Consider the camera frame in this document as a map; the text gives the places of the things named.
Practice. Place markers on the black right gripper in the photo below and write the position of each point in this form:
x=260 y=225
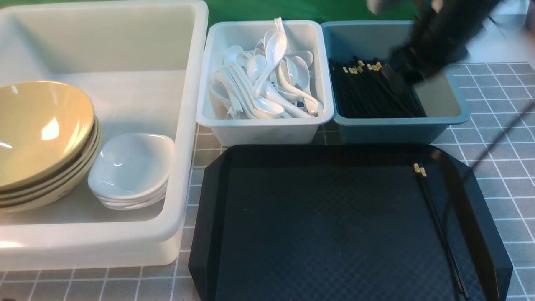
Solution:
x=438 y=39

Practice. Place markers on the white square sauce dish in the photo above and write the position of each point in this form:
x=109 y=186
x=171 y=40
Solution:
x=132 y=166

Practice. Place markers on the yellow-green noodle bowl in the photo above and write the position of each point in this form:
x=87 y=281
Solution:
x=43 y=125

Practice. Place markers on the white ceramic soup spoon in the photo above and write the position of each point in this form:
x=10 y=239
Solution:
x=276 y=43

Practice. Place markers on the middle stacked yellow bowl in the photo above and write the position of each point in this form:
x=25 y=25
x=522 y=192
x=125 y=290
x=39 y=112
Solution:
x=20 y=200

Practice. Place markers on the stacked yellow bowl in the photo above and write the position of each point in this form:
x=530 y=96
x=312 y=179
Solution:
x=64 y=188
x=20 y=200
x=61 y=172

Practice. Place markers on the top stacked yellow bowl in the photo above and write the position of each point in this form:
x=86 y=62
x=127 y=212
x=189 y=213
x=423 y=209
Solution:
x=61 y=172

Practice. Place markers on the bottom stacked yellow bowl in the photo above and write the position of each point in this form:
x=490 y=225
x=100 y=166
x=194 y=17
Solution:
x=64 y=188

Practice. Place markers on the blue plastic chopstick bin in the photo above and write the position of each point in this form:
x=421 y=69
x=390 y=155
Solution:
x=441 y=98

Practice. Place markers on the bundle of black chopsticks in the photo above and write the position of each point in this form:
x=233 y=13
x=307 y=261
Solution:
x=361 y=91

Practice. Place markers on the white plastic spoon bin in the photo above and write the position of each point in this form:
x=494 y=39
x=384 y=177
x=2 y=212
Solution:
x=302 y=35

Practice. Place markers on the pile of white spoons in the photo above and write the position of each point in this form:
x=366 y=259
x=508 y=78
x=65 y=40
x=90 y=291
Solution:
x=286 y=94

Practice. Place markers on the black plastic serving tray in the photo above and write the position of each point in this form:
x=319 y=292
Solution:
x=345 y=223

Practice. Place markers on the large white plastic tub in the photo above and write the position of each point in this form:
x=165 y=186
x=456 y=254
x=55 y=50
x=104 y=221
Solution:
x=139 y=62

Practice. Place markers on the top stacked white dish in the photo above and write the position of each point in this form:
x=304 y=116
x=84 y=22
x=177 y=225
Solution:
x=142 y=198

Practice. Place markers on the stacked white dish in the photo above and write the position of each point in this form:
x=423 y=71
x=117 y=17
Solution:
x=135 y=205
x=142 y=198

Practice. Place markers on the lower stacked white dish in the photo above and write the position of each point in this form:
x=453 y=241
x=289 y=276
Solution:
x=135 y=205

